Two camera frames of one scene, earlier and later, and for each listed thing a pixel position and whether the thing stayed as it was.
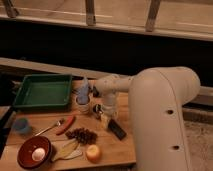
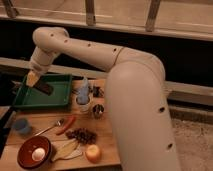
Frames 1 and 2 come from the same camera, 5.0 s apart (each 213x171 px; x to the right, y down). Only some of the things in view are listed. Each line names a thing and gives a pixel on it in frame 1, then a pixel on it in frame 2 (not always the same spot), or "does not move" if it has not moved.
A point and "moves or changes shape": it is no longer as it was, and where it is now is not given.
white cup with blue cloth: (83, 100) does not move
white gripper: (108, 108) to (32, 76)
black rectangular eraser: (119, 132) moves or changes shape
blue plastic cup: (21, 125) does not move
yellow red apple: (93, 154) does not move
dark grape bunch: (82, 135) does not move
